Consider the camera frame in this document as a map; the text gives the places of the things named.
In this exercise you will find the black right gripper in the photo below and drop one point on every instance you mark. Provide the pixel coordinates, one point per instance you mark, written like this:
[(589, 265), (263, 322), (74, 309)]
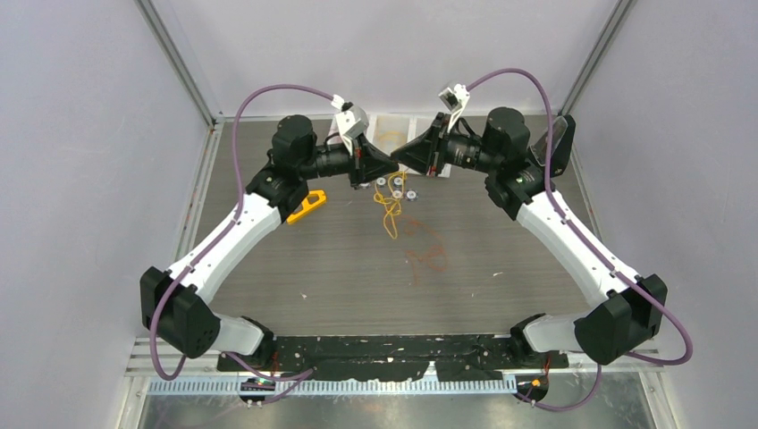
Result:
[(432, 147)]

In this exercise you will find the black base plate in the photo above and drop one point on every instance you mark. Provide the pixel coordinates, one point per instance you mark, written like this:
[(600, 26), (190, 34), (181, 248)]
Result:
[(398, 358)]

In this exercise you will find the black wedge stand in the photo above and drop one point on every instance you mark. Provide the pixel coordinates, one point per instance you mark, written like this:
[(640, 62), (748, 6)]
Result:
[(563, 129)]

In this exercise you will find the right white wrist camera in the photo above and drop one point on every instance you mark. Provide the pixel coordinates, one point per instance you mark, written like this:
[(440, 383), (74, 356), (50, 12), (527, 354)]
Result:
[(455, 97)]

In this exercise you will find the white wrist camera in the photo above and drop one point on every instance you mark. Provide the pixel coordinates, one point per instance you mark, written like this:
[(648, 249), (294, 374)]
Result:
[(455, 97), (351, 120)]

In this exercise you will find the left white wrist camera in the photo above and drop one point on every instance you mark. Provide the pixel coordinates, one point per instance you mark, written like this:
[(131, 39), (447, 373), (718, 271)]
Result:
[(351, 120)]

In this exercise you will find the clear plastic bin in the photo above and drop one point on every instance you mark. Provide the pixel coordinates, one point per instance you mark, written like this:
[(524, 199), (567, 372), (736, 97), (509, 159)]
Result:
[(388, 132), (423, 131)]

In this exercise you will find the right clear plastic bin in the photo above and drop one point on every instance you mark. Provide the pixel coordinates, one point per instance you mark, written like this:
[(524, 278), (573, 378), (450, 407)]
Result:
[(423, 131)]

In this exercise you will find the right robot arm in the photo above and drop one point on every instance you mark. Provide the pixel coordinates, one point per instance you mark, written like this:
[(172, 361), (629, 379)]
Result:
[(625, 306)]

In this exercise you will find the yellow triangular plastic part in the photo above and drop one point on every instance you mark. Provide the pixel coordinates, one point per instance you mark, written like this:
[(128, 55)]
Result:
[(314, 199)]

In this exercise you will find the white slotted cable duct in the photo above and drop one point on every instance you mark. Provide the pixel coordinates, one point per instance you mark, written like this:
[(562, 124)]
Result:
[(244, 386)]

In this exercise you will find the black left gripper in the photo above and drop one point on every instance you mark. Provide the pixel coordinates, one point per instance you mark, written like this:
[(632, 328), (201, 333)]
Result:
[(367, 163)]

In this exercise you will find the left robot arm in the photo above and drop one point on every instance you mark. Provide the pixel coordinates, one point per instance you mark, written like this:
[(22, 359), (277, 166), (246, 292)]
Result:
[(175, 301)]

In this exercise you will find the middle clear plastic bin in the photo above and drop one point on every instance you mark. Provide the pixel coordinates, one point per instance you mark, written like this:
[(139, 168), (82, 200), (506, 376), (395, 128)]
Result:
[(388, 132)]

